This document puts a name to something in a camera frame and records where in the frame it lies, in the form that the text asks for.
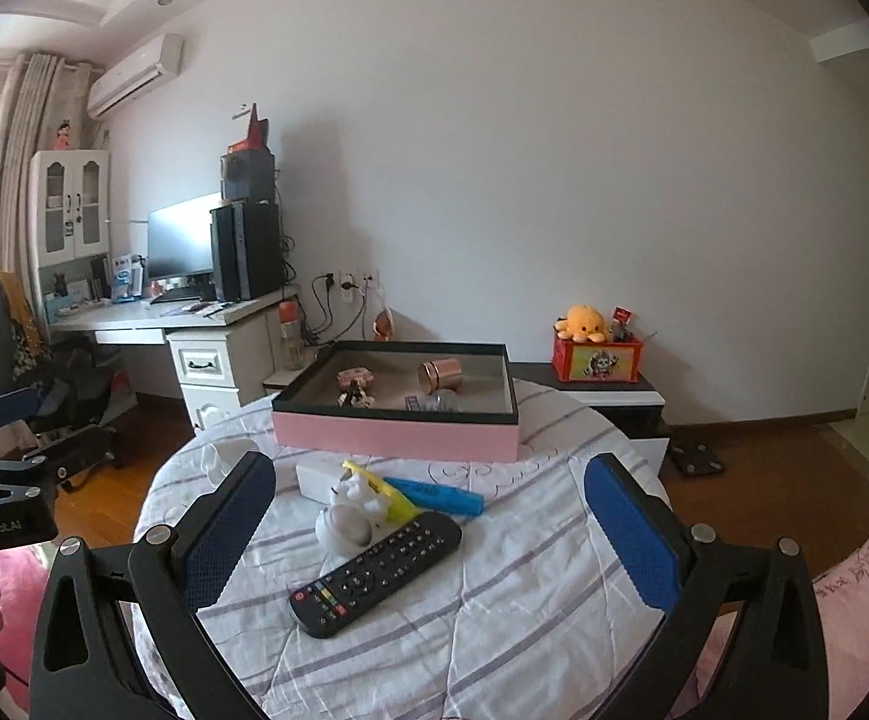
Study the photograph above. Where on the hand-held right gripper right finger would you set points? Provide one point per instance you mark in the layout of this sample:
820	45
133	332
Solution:
629	529

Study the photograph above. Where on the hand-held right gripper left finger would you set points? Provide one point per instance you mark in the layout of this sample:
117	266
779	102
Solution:
228	532

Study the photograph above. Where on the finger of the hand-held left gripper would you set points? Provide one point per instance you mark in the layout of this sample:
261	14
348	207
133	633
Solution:
3	406
74	450

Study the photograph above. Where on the white plastic box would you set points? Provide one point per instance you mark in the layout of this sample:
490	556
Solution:
314	480

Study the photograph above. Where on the white astronaut figurine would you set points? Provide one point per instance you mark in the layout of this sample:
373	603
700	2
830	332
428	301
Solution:
344	521

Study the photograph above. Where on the black remote control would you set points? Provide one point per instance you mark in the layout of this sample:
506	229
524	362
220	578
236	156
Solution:
374	577

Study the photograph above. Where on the yellow highlighter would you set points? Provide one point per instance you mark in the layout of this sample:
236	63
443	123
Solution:
393	501

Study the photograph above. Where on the pink white block figure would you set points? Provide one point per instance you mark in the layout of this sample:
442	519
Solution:
356	397

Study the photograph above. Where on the pink box with black rim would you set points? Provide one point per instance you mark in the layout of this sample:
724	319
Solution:
397	435

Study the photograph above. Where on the blue highlighter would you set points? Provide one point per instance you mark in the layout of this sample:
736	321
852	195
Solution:
434	496

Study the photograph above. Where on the copper metal cup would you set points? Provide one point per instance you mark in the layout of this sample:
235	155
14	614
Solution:
442	376

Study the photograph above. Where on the black office chair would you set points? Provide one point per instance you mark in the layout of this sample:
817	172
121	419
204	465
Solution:
67	397

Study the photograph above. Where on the grey patterned jacket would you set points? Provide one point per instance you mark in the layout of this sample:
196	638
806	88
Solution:
7	352

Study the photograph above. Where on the black floor scale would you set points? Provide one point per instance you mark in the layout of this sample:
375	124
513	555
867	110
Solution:
697	460

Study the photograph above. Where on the yellow garment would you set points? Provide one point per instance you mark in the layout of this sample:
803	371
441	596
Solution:
18	307

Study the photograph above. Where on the black white low cabinet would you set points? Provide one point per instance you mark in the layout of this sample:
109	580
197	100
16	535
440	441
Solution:
614	405

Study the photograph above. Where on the white desk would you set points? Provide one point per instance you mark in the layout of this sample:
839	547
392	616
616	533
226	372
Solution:
127	319

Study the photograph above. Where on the white drawer cabinet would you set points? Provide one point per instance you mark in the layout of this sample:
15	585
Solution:
213	371

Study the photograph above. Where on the low white side table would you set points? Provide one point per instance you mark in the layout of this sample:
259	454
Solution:
288	375

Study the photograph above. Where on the red printed box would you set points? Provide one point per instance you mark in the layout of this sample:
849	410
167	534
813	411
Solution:
599	360

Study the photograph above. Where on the blue white carton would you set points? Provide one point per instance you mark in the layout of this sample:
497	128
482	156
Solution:
127	276

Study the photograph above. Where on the black keyboard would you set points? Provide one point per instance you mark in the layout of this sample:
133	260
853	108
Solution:
179	297

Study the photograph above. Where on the bottle with orange cap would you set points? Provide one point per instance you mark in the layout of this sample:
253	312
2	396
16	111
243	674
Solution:
292	334

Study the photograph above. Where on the small red card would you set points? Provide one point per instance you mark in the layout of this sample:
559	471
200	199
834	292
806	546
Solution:
622	319

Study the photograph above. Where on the yellow octopus plush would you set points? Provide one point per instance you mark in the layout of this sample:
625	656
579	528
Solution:
583	322

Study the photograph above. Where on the white glass-door cabinet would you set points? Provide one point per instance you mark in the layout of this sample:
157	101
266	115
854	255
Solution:
71	202

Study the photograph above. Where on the pink embroidered bedding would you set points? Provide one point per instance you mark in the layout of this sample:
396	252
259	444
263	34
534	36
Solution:
839	615

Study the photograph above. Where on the black computer monitor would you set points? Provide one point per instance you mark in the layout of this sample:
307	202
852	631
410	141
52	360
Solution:
183	236

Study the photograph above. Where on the beige curtain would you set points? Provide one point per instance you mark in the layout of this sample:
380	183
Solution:
14	165

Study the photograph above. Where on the orange white figurine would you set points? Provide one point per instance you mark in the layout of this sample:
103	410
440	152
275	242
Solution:
384	324

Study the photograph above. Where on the black computer tower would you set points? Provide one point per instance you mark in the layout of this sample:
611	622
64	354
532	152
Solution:
251	251

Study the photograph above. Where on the small doll figure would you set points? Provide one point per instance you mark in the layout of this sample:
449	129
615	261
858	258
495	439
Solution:
64	135

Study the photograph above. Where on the black box on tower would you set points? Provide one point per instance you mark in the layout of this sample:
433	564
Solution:
248	176

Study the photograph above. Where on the white air conditioner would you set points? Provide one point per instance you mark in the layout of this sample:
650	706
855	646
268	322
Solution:
138	75

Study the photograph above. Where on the red pointed ornament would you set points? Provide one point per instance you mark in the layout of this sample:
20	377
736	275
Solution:
256	131

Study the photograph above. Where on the white wall outlets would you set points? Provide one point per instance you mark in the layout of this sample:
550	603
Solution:
352	280

